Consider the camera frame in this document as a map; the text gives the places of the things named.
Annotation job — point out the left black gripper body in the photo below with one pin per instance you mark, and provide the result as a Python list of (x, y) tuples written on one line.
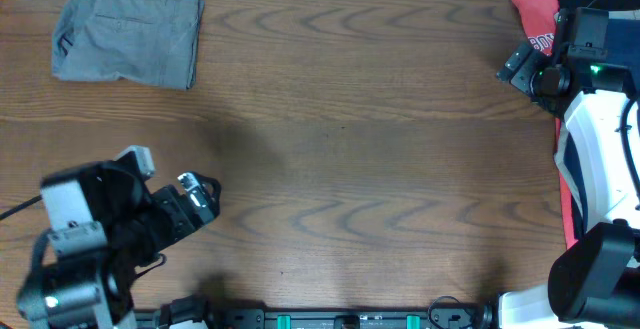
[(182, 207)]

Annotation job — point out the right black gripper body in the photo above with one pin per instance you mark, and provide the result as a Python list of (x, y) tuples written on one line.
[(523, 69)]

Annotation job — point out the grey shorts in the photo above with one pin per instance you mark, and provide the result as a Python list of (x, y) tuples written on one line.
[(151, 42)]

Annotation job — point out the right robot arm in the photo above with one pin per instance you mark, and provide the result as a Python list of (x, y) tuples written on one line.
[(595, 283)]

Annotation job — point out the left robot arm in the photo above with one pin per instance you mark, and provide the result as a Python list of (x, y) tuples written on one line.
[(106, 231)]

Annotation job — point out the light grey garment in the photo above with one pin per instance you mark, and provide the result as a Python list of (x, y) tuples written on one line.
[(568, 163)]

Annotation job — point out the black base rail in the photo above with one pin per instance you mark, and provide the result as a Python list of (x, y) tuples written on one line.
[(445, 316)]

